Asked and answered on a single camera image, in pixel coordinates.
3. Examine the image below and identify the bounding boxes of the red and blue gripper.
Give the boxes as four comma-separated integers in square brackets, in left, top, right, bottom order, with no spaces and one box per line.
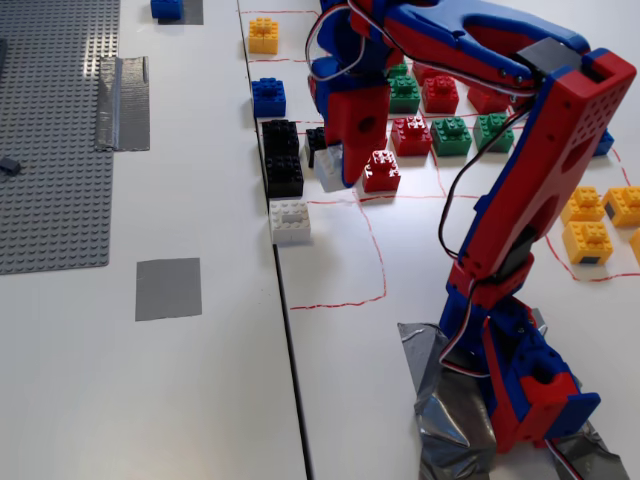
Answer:
[308,0,402,190]

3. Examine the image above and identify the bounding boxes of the white lego block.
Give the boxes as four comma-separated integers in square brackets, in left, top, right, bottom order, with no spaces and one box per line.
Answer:
[268,198,312,246]
[313,144,354,194]

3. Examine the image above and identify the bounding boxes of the black lego block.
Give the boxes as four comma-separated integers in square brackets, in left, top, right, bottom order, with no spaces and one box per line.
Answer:
[305,126,329,169]
[261,118,300,159]
[264,154,305,199]

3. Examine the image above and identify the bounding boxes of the red lego block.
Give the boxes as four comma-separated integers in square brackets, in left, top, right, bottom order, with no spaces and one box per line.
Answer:
[412,61,444,85]
[467,84,512,115]
[421,75,460,115]
[390,115,434,157]
[360,149,403,194]

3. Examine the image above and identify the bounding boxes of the blue lego block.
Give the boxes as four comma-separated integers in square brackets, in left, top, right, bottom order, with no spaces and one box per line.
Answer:
[150,0,184,21]
[251,77,288,119]
[592,127,616,157]

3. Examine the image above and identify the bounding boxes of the grey tape square marker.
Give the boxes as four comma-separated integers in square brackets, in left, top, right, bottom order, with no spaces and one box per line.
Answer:
[157,0,205,26]
[134,257,204,322]

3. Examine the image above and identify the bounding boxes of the grey lego baseplate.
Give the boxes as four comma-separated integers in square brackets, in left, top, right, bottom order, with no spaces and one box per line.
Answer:
[0,0,121,275]

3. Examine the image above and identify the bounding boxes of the white red black wrist cable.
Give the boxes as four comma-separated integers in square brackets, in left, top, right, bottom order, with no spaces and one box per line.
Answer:
[304,0,397,82]

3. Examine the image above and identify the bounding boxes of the white red black arm cable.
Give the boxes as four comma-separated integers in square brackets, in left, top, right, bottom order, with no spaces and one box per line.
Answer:
[437,107,531,377]

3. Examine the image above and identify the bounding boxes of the grey duct tape strip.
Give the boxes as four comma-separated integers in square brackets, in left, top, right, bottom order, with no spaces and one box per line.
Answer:
[94,55,151,153]

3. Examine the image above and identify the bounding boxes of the silver duct tape patch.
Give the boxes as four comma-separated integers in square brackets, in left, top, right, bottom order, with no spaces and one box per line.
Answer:
[397,308,632,480]

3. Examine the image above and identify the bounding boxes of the white red black base cable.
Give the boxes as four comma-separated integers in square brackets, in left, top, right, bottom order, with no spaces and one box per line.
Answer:
[543,438,587,480]

